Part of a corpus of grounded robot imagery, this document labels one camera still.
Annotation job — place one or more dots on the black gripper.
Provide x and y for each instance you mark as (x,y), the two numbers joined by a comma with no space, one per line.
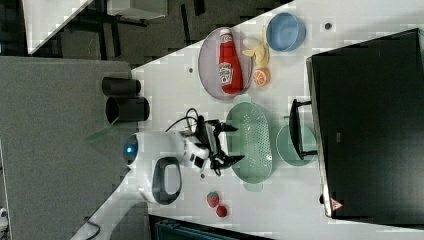
(207,132)

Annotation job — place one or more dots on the green plastic strainer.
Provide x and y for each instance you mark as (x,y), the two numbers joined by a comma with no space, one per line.
(252,140)

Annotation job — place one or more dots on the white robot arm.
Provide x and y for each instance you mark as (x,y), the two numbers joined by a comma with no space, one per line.
(155,159)

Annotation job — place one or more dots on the toy strawberry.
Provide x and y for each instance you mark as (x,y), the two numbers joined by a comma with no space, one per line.
(213,199)

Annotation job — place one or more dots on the green mug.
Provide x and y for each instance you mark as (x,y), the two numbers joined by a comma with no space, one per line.
(286,148)

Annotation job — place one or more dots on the red ketchup bottle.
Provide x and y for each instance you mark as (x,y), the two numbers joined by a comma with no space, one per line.
(230,74)

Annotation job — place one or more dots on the small red toy fruit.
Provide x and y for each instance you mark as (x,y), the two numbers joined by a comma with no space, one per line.
(221,211)

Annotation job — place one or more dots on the toy orange slice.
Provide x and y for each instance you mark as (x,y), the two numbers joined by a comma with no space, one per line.
(261,77)

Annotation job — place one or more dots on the grey round plate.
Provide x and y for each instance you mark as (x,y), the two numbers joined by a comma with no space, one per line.
(208,64)

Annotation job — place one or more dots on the toy banana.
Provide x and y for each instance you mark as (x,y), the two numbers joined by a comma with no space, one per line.
(258,49)

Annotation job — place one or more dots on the black cylinder holder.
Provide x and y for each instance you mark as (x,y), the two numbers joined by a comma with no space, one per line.
(127,109)

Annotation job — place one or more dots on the black cylinder container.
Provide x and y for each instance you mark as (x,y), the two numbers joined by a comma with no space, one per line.
(118,86)

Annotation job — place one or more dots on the green spatula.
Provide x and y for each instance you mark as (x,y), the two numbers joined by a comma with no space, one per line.
(102,132)

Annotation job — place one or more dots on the blue cup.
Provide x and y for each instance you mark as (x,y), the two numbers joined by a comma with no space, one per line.
(285,32)

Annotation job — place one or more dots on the toaster oven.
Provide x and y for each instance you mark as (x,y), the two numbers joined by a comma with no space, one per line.
(368,111)

